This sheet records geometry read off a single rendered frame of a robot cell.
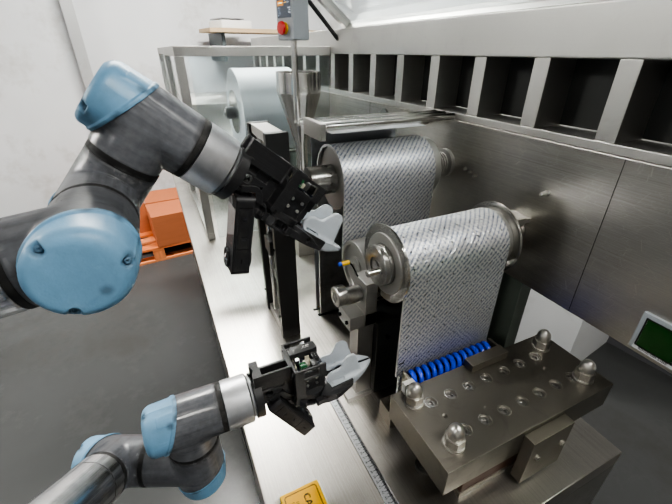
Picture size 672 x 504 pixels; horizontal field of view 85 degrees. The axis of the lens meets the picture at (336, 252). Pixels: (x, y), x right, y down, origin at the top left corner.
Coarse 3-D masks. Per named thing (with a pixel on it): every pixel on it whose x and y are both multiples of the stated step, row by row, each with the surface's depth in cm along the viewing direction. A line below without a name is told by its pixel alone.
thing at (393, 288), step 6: (504, 222) 71; (510, 228) 71; (378, 234) 66; (384, 234) 64; (510, 234) 71; (372, 240) 68; (378, 240) 66; (384, 240) 64; (390, 240) 63; (510, 240) 71; (390, 246) 63; (510, 246) 71; (396, 252) 61; (510, 252) 72; (396, 258) 62; (396, 264) 62; (396, 270) 63; (402, 270) 61; (396, 276) 63; (402, 276) 62; (396, 282) 63; (384, 288) 68; (390, 288) 66; (396, 288) 64; (390, 294) 66
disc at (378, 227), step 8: (376, 224) 66; (384, 224) 64; (368, 232) 70; (376, 232) 67; (384, 232) 64; (392, 232) 62; (368, 240) 70; (392, 240) 62; (400, 240) 61; (400, 248) 61; (400, 256) 61; (408, 264) 60; (408, 272) 60; (408, 280) 60; (400, 288) 63; (408, 288) 61; (384, 296) 69; (392, 296) 66; (400, 296) 64
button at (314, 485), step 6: (306, 486) 64; (312, 486) 64; (318, 486) 64; (294, 492) 63; (300, 492) 63; (306, 492) 63; (312, 492) 63; (318, 492) 63; (282, 498) 62; (288, 498) 62; (294, 498) 62; (300, 498) 62; (306, 498) 62; (312, 498) 62; (318, 498) 62; (324, 498) 62
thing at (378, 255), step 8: (368, 248) 67; (376, 248) 64; (384, 248) 64; (368, 256) 67; (376, 256) 64; (384, 256) 63; (392, 256) 63; (368, 264) 68; (376, 264) 65; (384, 264) 62; (392, 264) 63; (384, 272) 63; (392, 272) 63; (376, 280) 66; (384, 280) 64; (392, 280) 64
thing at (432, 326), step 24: (456, 288) 69; (480, 288) 72; (408, 312) 66; (432, 312) 69; (456, 312) 72; (480, 312) 76; (408, 336) 69; (432, 336) 72; (456, 336) 76; (480, 336) 80; (408, 360) 72; (432, 360) 76
